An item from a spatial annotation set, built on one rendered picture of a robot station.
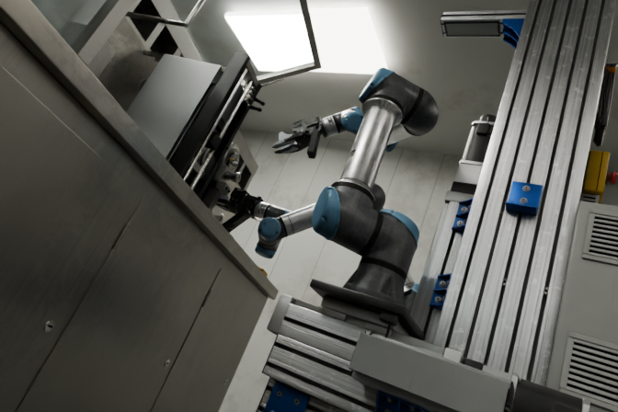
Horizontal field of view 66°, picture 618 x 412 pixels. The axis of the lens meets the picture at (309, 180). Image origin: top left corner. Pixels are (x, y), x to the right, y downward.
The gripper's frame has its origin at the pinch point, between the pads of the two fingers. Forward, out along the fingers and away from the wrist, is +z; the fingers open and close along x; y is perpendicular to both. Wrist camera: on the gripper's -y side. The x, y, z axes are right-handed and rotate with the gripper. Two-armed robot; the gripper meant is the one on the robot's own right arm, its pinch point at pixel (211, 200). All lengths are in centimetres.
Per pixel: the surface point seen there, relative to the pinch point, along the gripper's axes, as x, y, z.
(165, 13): 42, 51, 30
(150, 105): 41.4, 12.3, 13.6
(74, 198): 92, -36, -29
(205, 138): 44.8, 4.2, -14.5
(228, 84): 49, 22, -15
